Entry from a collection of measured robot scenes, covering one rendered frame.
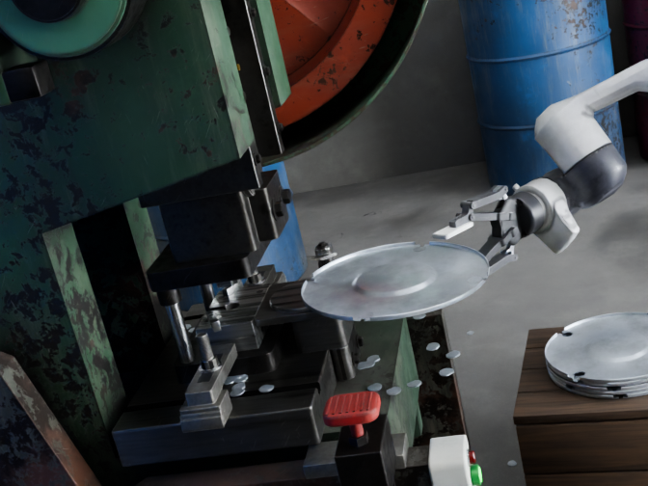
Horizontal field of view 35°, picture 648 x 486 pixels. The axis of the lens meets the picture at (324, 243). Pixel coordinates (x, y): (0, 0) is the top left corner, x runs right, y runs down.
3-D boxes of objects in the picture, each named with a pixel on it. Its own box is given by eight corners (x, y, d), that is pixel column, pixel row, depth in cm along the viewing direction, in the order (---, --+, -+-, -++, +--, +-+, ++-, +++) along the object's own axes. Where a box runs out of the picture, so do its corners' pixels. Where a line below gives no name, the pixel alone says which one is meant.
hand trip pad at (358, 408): (391, 439, 132) (380, 388, 129) (388, 465, 126) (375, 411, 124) (338, 445, 133) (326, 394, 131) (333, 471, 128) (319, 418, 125)
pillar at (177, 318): (197, 356, 158) (173, 273, 153) (193, 363, 156) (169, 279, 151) (183, 358, 158) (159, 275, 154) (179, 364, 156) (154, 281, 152)
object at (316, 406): (357, 310, 184) (349, 281, 182) (320, 445, 142) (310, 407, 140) (200, 333, 190) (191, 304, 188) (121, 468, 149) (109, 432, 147)
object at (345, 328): (435, 335, 166) (419, 258, 162) (431, 375, 153) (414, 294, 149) (287, 355, 172) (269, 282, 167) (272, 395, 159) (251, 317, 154)
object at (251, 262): (281, 244, 168) (273, 213, 166) (256, 293, 149) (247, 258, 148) (188, 258, 171) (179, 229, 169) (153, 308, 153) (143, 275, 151)
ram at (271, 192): (301, 213, 163) (257, 29, 153) (284, 247, 149) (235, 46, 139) (199, 229, 166) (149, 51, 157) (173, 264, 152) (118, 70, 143)
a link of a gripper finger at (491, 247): (498, 223, 176) (500, 229, 176) (462, 263, 170) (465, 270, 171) (516, 225, 173) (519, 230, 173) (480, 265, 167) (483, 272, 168)
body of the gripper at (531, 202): (514, 231, 182) (481, 250, 176) (507, 186, 179) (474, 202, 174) (549, 235, 176) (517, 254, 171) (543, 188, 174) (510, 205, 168)
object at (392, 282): (460, 323, 138) (459, 317, 138) (270, 320, 150) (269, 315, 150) (508, 244, 163) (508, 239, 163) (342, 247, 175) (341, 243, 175)
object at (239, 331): (277, 308, 169) (270, 283, 168) (258, 348, 155) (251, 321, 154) (225, 315, 171) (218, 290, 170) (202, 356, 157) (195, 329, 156)
